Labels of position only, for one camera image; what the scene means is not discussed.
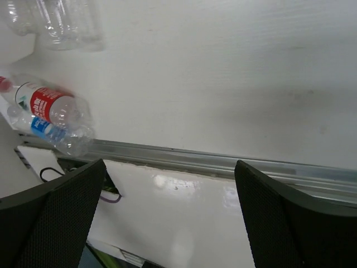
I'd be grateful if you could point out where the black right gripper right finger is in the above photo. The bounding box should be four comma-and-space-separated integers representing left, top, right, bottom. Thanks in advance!
234, 160, 356, 267

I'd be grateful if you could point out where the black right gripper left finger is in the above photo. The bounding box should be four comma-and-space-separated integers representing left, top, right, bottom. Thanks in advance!
1, 159, 107, 267

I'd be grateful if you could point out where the blue label plastic bottle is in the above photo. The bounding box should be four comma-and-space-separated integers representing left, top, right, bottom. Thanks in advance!
7, 106, 93, 157

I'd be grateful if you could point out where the red label plastic bottle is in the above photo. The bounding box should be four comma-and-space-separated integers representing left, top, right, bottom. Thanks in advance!
1, 74, 93, 133

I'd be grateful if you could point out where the clear plastic bottle black label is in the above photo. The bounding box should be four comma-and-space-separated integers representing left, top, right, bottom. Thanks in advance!
32, 1, 104, 52

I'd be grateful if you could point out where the clear plastic bottle white cap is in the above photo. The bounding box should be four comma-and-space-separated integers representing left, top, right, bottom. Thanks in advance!
1, 0, 38, 36

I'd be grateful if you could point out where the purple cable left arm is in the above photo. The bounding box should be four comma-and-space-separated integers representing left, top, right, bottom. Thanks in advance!
100, 194, 123, 204

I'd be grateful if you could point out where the aluminium table edge rail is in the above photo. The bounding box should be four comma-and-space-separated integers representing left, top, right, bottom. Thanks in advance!
16, 133, 357, 209

